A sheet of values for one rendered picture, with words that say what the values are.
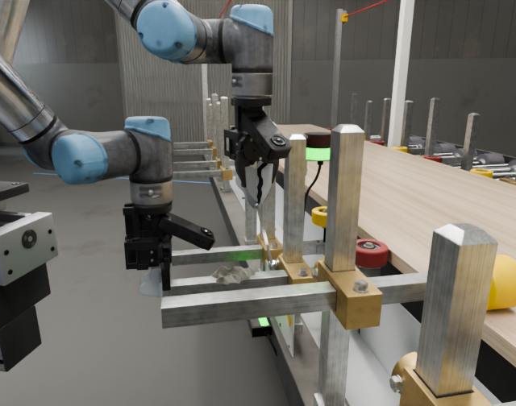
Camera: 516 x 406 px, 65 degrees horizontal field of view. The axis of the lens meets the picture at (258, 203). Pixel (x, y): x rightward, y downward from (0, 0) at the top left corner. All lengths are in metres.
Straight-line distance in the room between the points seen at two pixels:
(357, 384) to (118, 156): 0.67
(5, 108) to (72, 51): 7.98
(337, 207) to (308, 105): 6.49
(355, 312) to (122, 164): 0.41
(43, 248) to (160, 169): 0.29
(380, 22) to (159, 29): 6.52
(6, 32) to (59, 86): 7.95
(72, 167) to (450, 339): 0.52
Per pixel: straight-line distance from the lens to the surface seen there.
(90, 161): 0.64
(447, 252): 0.36
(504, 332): 0.69
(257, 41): 0.74
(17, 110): 0.73
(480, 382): 0.75
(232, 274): 0.82
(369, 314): 0.57
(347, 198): 0.57
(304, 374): 0.84
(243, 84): 0.74
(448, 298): 0.37
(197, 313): 0.55
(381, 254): 0.86
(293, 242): 0.85
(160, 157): 0.71
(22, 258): 0.84
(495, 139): 7.37
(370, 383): 0.97
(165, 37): 0.62
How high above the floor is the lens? 1.23
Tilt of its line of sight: 16 degrees down
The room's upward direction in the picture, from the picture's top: straight up
